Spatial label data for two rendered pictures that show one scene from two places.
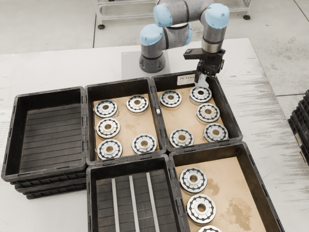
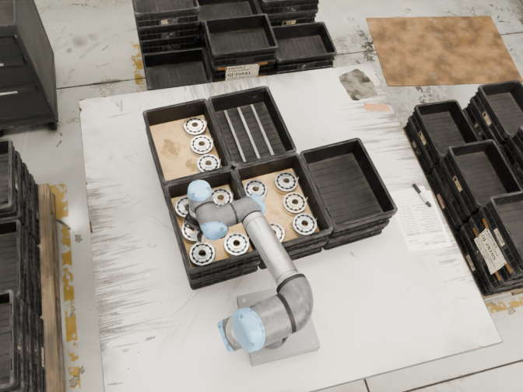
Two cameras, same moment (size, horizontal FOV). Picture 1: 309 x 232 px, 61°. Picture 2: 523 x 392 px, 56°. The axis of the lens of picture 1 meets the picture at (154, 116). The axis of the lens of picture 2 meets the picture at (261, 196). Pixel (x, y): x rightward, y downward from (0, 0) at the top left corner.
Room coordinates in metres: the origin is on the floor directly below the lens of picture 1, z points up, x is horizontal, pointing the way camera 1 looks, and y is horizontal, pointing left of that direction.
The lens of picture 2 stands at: (1.57, -0.28, 2.68)
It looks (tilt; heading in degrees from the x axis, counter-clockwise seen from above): 60 degrees down; 161
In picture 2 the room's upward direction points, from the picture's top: 10 degrees clockwise
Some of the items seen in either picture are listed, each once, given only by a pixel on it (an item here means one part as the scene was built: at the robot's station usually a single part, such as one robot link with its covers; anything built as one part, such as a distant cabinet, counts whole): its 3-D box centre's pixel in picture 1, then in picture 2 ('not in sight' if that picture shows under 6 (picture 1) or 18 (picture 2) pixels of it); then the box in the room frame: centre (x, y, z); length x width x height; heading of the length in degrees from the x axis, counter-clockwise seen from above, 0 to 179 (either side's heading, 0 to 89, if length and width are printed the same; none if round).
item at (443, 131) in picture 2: not in sight; (440, 138); (-0.01, 1.39, 0.26); 0.40 x 0.30 x 0.23; 3
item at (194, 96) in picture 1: (200, 93); (201, 253); (0.80, -0.22, 0.86); 0.10 x 0.10 x 0.01
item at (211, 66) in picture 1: (210, 60); (198, 217); (0.76, -0.22, 1.10); 0.09 x 0.08 x 0.12; 54
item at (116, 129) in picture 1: (108, 127); (294, 202); (0.63, 0.20, 0.86); 0.10 x 0.10 x 0.01
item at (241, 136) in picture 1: (192, 106); (212, 218); (0.68, -0.16, 0.92); 0.40 x 0.30 x 0.02; 9
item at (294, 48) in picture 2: not in sight; (297, 59); (-0.72, 0.60, 0.31); 0.40 x 0.30 x 0.34; 93
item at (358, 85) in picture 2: not in sight; (357, 83); (-0.13, 0.75, 0.71); 0.22 x 0.19 x 0.01; 3
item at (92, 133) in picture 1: (123, 124); (280, 205); (0.64, 0.13, 0.87); 0.40 x 0.30 x 0.11; 9
